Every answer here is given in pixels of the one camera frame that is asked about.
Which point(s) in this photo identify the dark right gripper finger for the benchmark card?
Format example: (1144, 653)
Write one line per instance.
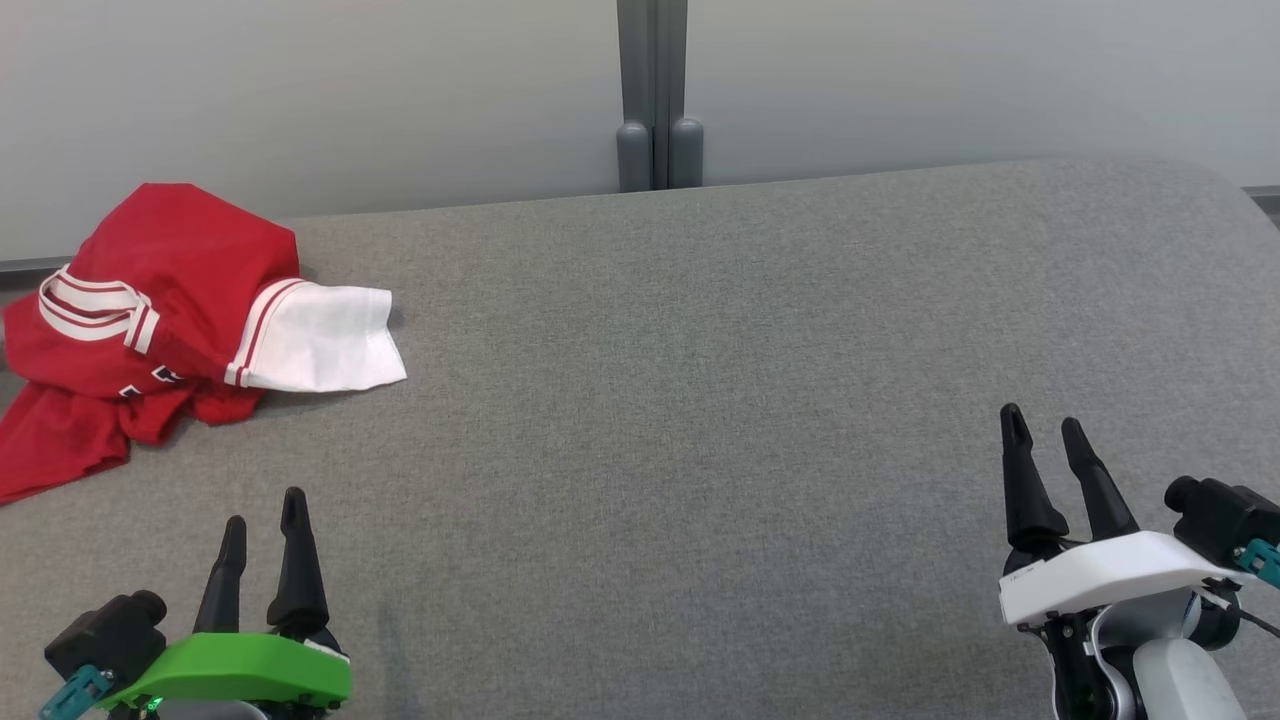
(1100, 495)
(1028, 490)

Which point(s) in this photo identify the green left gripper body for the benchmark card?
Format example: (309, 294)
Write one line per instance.
(240, 670)

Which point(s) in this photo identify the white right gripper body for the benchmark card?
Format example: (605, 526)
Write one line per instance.
(1110, 575)

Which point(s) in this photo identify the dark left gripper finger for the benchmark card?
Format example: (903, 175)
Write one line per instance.
(298, 570)
(225, 590)

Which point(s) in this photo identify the red shorts white trim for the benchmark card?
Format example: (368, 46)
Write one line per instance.
(55, 440)

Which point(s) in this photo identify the red Bulls jersey white sleeves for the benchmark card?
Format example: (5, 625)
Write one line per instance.
(190, 250)

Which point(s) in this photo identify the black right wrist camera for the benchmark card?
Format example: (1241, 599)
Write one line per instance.
(1215, 515)

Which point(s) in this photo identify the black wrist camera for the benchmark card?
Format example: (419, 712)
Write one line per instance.
(1215, 515)
(105, 635)

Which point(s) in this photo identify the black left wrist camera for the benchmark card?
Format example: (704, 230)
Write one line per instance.
(105, 635)

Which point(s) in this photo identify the teal right camera connector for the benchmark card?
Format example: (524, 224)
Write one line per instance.
(1262, 562)

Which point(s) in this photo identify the teal camera connector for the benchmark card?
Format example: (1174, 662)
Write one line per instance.
(1262, 562)
(75, 692)

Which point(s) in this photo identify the teal left camera connector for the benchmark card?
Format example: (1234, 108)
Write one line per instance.
(75, 692)

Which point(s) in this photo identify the dark grey wall rail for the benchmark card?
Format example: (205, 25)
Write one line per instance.
(30, 266)

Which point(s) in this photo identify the grey partition post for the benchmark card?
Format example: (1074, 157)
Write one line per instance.
(658, 90)

